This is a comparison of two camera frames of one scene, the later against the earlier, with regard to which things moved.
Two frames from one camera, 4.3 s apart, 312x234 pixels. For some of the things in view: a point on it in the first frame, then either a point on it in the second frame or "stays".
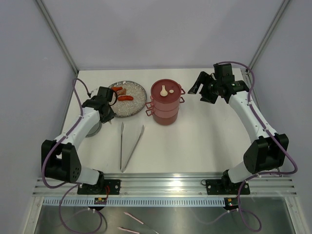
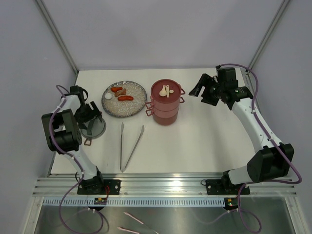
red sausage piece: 116,88 stays
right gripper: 207,78 stays
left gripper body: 110,115 -> 84,113
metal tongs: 142,132 stays
